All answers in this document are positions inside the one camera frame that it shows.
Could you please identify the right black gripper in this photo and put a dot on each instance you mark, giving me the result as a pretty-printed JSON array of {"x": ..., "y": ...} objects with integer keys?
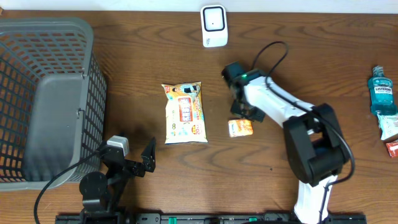
[{"x": 255, "y": 116}]

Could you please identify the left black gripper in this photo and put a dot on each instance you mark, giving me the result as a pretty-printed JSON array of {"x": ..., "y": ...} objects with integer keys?
[{"x": 148, "y": 158}]

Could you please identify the small orange snack packet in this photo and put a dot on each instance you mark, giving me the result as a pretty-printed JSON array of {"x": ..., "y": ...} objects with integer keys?
[{"x": 240, "y": 127}]

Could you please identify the yellow snack bag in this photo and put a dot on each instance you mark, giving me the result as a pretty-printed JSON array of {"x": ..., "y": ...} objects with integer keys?
[{"x": 185, "y": 121}]

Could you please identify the teal Listerine mouthwash bottle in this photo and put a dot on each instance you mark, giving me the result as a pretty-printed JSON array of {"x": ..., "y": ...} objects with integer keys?
[{"x": 381, "y": 92}]

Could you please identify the light teal wipes packet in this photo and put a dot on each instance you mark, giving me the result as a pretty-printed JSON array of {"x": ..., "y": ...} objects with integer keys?
[{"x": 387, "y": 125}]

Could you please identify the red Top chocolate bar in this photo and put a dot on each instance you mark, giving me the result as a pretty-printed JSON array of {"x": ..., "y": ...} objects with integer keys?
[{"x": 392, "y": 148}]

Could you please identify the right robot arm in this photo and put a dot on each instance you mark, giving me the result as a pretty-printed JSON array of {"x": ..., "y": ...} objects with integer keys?
[{"x": 316, "y": 149}]

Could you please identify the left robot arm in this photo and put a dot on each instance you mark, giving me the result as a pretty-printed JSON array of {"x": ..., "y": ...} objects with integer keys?
[{"x": 102, "y": 192}]

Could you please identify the white barcode scanner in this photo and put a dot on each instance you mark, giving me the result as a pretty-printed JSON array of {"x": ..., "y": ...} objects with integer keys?
[{"x": 214, "y": 26}]

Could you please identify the grey plastic shopping basket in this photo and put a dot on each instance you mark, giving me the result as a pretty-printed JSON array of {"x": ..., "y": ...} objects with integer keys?
[{"x": 53, "y": 98}]

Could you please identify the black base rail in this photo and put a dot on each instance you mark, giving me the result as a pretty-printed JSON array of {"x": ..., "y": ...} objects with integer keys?
[{"x": 156, "y": 218}]

